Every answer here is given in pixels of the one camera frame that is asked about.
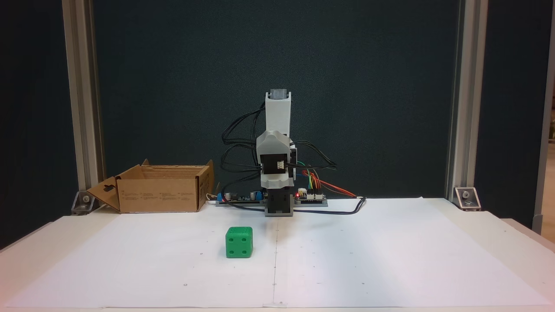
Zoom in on black power cable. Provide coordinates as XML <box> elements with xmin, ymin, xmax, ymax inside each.
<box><xmin>220</xmin><ymin>181</ymin><xmax>367</xmax><ymax>215</ymax></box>

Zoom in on black servo cable loop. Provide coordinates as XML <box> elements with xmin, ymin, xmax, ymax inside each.
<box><xmin>221</xmin><ymin>106</ymin><xmax>267</xmax><ymax>175</ymax></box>
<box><xmin>290</xmin><ymin>140</ymin><xmax>338</xmax><ymax>171</ymax></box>

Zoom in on aluminium corner bracket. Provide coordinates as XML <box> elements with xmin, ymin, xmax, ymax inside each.
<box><xmin>454</xmin><ymin>187</ymin><xmax>481</xmax><ymax>212</ymax></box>
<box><xmin>71</xmin><ymin>191</ymin><xmax>95</xmax><ymax>215</ymax></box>

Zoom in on open cardboard box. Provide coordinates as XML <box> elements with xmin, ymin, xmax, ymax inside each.
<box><xmin>87</xmin><ymin>159</ymin><xmax>215</xmax><ymax>214</ymax></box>

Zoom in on green dice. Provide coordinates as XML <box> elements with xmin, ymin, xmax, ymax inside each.
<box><xmin>225</xmin><ymin>226</ymin><xmax>254</xmax><ymax>259</ymax></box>

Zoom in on grey vertical frame bar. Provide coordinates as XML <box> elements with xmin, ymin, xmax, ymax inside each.
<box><xmin>532</xmin><ymin>0</ymin><xmax>555</xmax><ymax>235</ymax></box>

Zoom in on red and orange wire pair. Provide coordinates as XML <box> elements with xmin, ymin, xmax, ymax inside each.
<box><xmin>310</xmin><ymin>173</ymin><xmax>359</xmax><ymax>198</ymax></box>

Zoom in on circuit board with white connector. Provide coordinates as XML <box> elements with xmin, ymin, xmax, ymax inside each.
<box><xmin>295</xmin><ymin>188</ymin><xmax>328</xmax><ymax>207</ymax></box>

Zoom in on multicoloured jumper wires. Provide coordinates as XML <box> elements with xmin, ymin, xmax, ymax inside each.
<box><xmin>297</xmin><ymin>162</ymin><xmax>324</xmax><ymax>192</ymax></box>

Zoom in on white paper sheet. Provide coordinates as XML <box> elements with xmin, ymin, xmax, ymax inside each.
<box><xmin>4</xmin><ymin>198</ymin><xmax>278</xmax><ymax>309</ymax></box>
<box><xmin>273</xmin><ymin>198</ymin><xmax>551</xmax><ymax>308</ymax></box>

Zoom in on aluminium frame post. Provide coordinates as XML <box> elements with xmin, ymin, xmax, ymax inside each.
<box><xmin>446</xmin><ymin>0</ymin><xmax>489</xmax><ymax>203</ymax></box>
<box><xmin>62</xmin><ymin>0</ymin><xmax>105</xmax><ymax>204</ymax></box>

